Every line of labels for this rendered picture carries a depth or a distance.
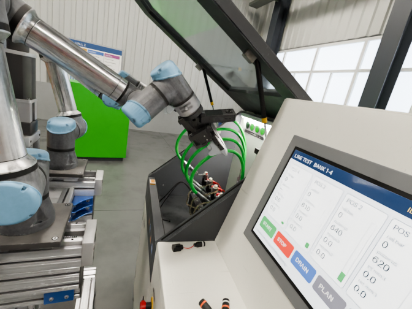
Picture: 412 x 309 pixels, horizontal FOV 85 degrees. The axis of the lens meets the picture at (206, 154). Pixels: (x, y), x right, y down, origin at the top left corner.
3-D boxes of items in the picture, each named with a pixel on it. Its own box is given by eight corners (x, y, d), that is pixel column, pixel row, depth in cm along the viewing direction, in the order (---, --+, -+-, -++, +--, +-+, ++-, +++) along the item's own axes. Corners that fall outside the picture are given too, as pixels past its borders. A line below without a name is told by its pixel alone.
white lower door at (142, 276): (133, 282, 165) (144, 198, 148) (136, 282, 166) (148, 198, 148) (130, 396, 106) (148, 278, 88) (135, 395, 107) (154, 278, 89)
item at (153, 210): (145, 199, 146) (148, 176, 142) (152, 200, 148) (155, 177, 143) (149, 275, 90) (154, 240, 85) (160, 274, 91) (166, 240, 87)
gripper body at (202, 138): (197, 138, 80) (177, 113, 73) (217, 127, 78) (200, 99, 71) (198, 151, 74) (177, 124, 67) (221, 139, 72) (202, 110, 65)
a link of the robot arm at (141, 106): (133, 124, 70) (160, 102, 71) (142, 133, 60) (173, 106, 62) (115, 104, 66) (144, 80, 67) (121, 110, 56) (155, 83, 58)
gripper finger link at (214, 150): (214, 160, 82) (202, 142, 77) (229, 152, 80) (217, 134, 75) (216, 165, 79) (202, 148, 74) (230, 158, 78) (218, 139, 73)
